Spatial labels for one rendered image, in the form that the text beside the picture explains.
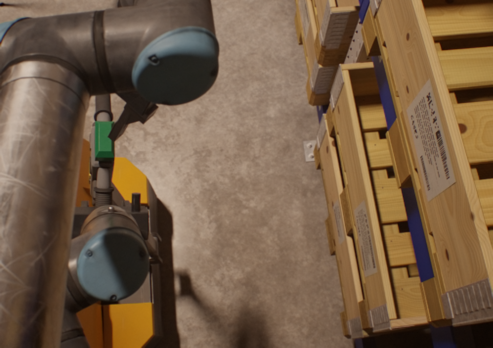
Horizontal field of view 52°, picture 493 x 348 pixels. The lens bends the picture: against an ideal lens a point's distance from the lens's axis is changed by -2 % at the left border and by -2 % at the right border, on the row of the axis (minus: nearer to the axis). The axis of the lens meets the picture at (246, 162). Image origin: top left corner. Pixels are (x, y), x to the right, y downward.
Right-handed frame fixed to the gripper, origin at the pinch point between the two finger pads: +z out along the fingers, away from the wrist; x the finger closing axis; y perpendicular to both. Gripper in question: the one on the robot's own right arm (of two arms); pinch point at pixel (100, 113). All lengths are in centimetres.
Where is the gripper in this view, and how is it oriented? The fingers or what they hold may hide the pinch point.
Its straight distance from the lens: 85.9
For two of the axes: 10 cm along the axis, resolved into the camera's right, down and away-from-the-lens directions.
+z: -4.9, 5.3, 6.9
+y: -4.1, 5.6, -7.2
